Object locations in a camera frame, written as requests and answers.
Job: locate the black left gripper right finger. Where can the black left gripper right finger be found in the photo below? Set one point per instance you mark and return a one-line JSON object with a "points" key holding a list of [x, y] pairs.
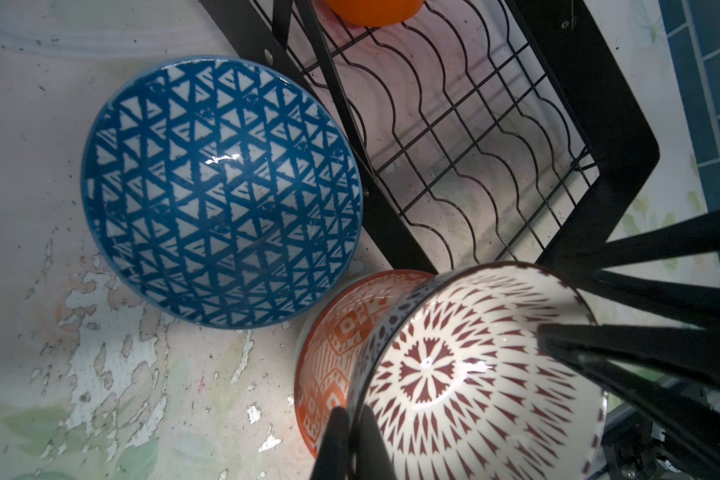
{"points": [[370, 454]]}

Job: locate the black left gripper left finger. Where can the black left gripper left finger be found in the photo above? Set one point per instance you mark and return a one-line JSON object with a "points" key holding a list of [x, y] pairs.
{"points": [[333, 455]]}

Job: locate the orange patterned cream bowl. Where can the orange patterned cream bowl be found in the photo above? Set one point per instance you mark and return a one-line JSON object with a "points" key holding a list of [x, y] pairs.
{"points": [[331, 339]]}

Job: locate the orange plastic bowl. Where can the orange plastic bowl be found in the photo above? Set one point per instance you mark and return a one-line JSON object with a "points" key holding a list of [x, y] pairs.
{"points": [[375, 13]]}

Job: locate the blue white patterned bowl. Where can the blue white patterned bowl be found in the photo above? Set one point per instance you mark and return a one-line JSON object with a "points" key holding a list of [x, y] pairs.
{"points": [[222, 192]]}

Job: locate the black wire dish rack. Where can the black wire dish rack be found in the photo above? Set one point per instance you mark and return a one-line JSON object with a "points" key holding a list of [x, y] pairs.
{"points": [[583, 136]]}

